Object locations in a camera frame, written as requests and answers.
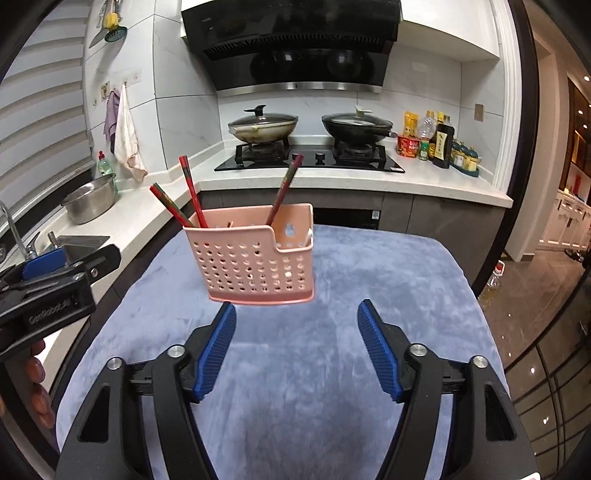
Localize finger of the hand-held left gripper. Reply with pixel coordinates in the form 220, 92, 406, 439
22, 250, 68, 281
0, 244, 122, 301

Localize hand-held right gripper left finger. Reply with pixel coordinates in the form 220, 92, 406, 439
54, 301, 238, 480

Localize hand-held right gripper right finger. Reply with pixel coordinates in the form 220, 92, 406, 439
358, 298, 533, 480

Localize pink perforated plastic basket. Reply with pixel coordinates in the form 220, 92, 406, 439
183, 203, 317, 305

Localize red chopstick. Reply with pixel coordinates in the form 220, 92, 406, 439
178, 155, 208, 228
149, 183, 195, 228

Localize maroon chopstick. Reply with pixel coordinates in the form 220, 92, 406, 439
264, 154, 304, 225

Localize person's left hand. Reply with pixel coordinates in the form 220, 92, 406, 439
25, 339, 55, 429

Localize steel kitchen sink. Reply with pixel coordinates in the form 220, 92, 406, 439
46, 234, 112, 266

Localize steel faucet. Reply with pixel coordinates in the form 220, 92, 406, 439
0, 200, 41, 260

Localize blue-grey plush blanket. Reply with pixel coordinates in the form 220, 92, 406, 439
54, 224, 502, 480

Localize green dish soap bottle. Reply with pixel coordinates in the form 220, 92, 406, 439
95, 151, 119, 193

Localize white hanging towel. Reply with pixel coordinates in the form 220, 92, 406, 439
113, 83, 149, 182

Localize built-in black oven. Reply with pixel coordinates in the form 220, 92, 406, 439
313, 208, 384, 230

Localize oil bottle with red label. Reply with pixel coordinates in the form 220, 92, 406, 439
480, 260, 507, 303

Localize purple hanging cloth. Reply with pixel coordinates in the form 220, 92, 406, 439
103, 90, 122, 145

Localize white window blinds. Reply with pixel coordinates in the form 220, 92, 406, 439
0, 0, 100, 217

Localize white kitchen counter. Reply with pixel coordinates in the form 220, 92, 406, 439
0, 134, 515, 370

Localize black gas stove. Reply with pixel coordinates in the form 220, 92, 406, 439
213, 141, 406, 174

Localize red instant noodle cup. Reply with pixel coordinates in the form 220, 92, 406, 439
397, 135, 422, 158

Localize green spice jar rack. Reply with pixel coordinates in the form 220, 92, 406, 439
450, 140, 482, 178

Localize steel wok with lid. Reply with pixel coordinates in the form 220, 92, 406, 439
227, 104, 299, 144

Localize dark soy sauce bottle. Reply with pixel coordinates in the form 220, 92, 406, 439
431, 115, 455, 169

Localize black wok with glass lid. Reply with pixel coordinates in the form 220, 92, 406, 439
321, 105, 398, 143

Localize clear oil bottle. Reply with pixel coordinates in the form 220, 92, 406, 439
419, 110, 438, 141

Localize white background cabinet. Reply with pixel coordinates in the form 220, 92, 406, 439
538, 185, 591, 254

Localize black range hood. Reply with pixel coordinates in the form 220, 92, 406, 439
180, 0, 402, 97

